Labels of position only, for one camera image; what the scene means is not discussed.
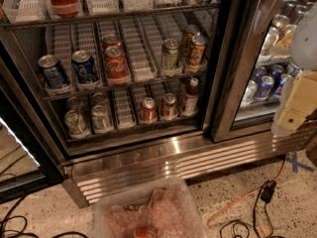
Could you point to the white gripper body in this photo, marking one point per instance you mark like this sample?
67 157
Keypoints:
306 44

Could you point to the red coke can bottom shelf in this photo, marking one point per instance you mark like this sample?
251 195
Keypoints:
148 110

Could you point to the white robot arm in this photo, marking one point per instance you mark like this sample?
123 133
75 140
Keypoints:
304 43

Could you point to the blue pepsi can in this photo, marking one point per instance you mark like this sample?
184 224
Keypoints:
57 81
278 86
87 76

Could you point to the blue pepsi can right fridge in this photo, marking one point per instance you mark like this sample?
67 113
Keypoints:
264 88

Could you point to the white silver can right fridge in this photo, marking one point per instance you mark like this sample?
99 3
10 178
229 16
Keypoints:
249 93

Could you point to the glass fridge door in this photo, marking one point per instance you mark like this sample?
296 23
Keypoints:
261 47

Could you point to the orange brown can front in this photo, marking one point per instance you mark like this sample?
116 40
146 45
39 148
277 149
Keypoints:
196 53

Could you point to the orange brown can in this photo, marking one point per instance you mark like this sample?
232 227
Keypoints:
196 53
187 34

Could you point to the orange brown can back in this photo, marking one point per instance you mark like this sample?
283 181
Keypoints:
187 34

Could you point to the brown soda can bottom shelf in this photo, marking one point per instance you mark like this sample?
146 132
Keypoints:
168 107

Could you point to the green soda can middle shelf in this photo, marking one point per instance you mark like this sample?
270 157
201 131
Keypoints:
170 57

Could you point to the red coca-cola can front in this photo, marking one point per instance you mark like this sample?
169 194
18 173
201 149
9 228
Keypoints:
116 67

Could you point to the red coca-cola can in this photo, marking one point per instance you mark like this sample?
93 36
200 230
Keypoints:
116 67
110 40

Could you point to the stainless steel fridge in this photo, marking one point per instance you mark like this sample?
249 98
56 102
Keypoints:
133 152

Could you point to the red coca-cola can back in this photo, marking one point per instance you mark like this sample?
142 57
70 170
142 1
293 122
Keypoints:
110 40

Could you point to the red can in bin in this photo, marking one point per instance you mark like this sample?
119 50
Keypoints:
146 232

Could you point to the green silver can front left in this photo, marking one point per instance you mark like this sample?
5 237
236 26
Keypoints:
77 126

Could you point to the silver can back left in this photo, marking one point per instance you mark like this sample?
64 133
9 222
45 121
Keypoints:
75 103

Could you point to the blue pepsi can leftmost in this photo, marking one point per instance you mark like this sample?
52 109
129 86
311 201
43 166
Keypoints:
57 81

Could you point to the black power adapter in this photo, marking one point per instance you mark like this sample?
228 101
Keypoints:
268 190

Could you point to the dark glass bottle white label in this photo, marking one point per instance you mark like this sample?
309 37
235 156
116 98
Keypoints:
189 97

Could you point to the clear plastic bin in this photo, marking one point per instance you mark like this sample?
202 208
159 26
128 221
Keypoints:
164 205

